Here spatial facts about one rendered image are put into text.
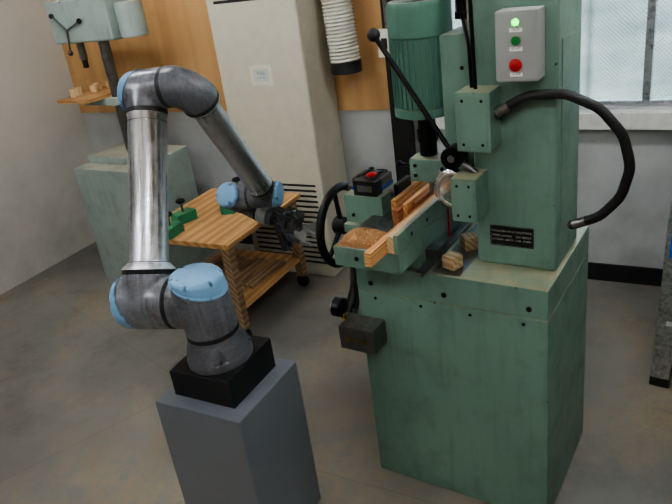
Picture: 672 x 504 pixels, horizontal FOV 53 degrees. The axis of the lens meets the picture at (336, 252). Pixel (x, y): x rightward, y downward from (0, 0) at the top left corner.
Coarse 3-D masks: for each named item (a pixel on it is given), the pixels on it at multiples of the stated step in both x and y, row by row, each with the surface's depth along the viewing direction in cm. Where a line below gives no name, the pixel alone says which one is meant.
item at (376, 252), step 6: (420, 204) 198; (414, 210) 194; (408, 216) 191; (402, 222) 188; (378, 240) 179; (384, 240) 178; (372, 246) 176; (378, 246) 175; (384, 246) 178; (366, 252) 173; (372, 252) 173; (378, 252) 175; (384, 252) 178; (366, 258) 173; (372, 258) 173; (378, 258) 176; (366, 264) 174; (372, 264) 173
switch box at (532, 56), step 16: (496, 16) 153; (512, 16) 152; (528, 16) 150; (544, 16) 153; (496, 32) 155; (512, 32) 153; (528, 32) 151; (544, 32) 154; (496, 48) 157; (528, 48) 153; (544, 48) 156; (496, 64) 158; (528, 64) 154; (544, 64) 157; (512, 80) 158; (528, 80) 156
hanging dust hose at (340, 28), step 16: (320, 0) 319; (336, 0) 314; (336, 16) 317; (352, 16) 322; (336, 32) 320; (352, 32) 322; (336, 48) 323; (352, 48) 323; (336, 64) 327; (352, 64) 326
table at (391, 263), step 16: (352, 224) 209; (368, 224) 200; (384, 224) 198; (432, 224) 194; (416, 240) 186; (432, 240) 196; (336, 256) 190; (352, 256) 187; (384, 256) 181; (400, 256) 179; (416, 256) 187; (400, 272) 180
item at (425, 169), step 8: (416, 160) 196; (424, 160) 195; (432, 160) 193; (440, 160) 192; (416, 168) 197; (424, 168) 196; (432, 168) 194; (416, 176) 198; (424, 176) 197; (432, 176) 195
